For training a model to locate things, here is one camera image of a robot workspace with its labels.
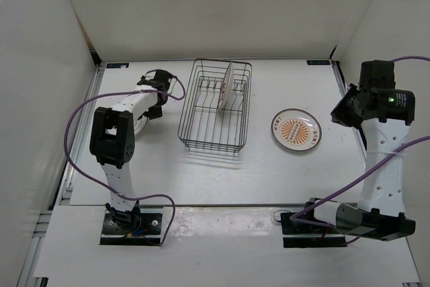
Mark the wire dish rack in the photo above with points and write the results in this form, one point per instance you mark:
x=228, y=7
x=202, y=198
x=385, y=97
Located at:
x=202, y=126

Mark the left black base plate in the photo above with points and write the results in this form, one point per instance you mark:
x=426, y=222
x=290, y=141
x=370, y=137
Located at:
x=142, y=230

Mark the blue table label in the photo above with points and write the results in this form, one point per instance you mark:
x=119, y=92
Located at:
x=318, y=62
x=117, y=65

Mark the right blue table label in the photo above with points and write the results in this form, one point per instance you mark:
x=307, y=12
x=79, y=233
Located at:
x=318, y=62

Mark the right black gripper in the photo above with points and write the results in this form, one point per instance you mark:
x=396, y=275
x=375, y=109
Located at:
x=339, y=115

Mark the orange sunburst plate green rim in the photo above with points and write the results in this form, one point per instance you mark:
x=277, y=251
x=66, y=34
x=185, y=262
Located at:
x=296, y=130

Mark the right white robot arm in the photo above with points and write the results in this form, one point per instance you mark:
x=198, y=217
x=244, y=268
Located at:
x=384, y=114

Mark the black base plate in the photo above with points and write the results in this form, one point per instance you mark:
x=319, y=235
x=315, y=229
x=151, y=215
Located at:
x=301, y=236
x=142, y=230

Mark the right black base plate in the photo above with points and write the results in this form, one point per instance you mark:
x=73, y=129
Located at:
x=301, y=236

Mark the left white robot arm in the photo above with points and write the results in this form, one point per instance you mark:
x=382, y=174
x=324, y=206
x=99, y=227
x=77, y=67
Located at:
x=112, y=142

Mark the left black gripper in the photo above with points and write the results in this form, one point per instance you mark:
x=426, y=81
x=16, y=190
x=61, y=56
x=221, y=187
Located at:
x=153, y=114

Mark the left blue table label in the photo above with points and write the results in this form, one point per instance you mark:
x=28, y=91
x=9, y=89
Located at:
x=117, y=65

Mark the white plate black swirl pattern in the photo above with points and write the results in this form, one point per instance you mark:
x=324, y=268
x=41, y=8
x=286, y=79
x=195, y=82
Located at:
x=140, y=124

